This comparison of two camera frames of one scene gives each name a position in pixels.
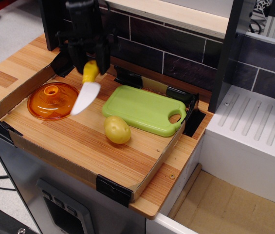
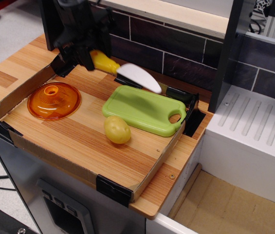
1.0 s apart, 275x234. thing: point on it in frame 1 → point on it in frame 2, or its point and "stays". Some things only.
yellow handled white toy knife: [90, 87] → [128, 72]
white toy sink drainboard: [249, 140] stays
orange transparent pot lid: [52, 101] stays
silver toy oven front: [61, 199] stays
